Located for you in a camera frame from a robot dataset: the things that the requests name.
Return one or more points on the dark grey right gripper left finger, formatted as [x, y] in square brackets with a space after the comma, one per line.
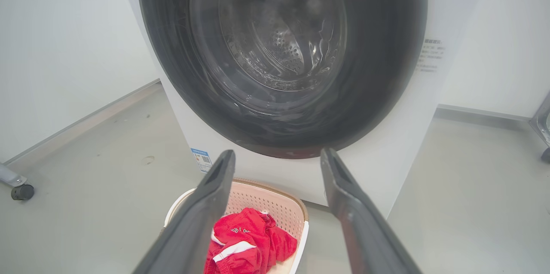
[189, 231]

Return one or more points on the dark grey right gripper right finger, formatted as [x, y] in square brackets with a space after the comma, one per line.
[365, 231]

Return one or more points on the pink perforated plastic laundry basket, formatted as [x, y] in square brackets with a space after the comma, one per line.
[275, 205]

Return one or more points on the red garment with white stripes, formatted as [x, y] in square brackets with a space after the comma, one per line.
[253, 239]

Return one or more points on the blue energy label sticker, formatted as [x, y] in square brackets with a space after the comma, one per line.
[202, 160]

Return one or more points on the white front-load washing machine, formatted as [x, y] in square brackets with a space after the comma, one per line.
[395, 153]

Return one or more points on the round black washing machine door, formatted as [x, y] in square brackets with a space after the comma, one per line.
[378, 93]

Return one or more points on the grey metal leg with caster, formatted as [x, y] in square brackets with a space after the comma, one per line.
[17, 186]
[542, 123]

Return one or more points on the small grey text label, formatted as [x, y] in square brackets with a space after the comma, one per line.
[431, 55]

